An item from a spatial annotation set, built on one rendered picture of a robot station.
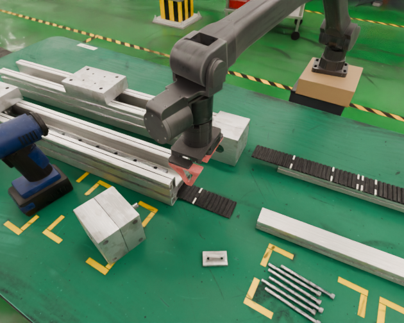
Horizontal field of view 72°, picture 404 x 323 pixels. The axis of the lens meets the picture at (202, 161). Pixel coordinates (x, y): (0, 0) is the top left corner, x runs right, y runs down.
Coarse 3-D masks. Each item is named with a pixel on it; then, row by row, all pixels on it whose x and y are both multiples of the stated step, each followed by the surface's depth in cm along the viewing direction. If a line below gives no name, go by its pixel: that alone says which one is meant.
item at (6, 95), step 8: (0, 88) 81; (8, 88) 81; (16, 88) 81; (0, 96) 78; (8, 96) 80; (16, 96) 82; (0, 104) 78; (8, 104) 80; (0, 112) 79; (8, 112) 83
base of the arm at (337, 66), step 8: (328, 48) 96; (328, 56) 96; (336, 56) 95; (344, 56) 97; (320, 64) 100; (328, 64) 97; (336, 64) 96; (344, 64) 102; (320, 72) 100; (328, 72) 98; (336, 72) 97; (344, 72) 97
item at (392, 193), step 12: (252, 156) 74; (264, 156) 74; (276, 156) 74; (288, 156) 74; (288, 168) 71; (300, 168) 71; (312, 168) 71; (324, 168) 71; (336, 180) 68; (348, 180) 68; (360, 180) 68; (372, 180) 68; (372, 192) 66; (384, 192) 65; (396, 192) 66
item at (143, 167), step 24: (0, 120) 77; (48, 120) 80; (72, 120) 77; (48, 144) 74; (72, 144) 70; (96, 144) 74; (120, 144) 72; (144, 144) 70; (96, 168) 71; (120, 168) 65; (144, 168) 64; (168, 168) 69; (144, 192) 68; (168, 192) 63
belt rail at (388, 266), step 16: (272, 224) 60; (288, 224) 60; (304, 224) 60; (288, 240) 60; (304, 240) 58; (320, 240) 57; (336, 240) 57; (352, 240) 57; (336, 256) 57; (352, 256) 55; (368, 256) 55; (384, 256) 55; (384, 272) 53; (400, 272) 52
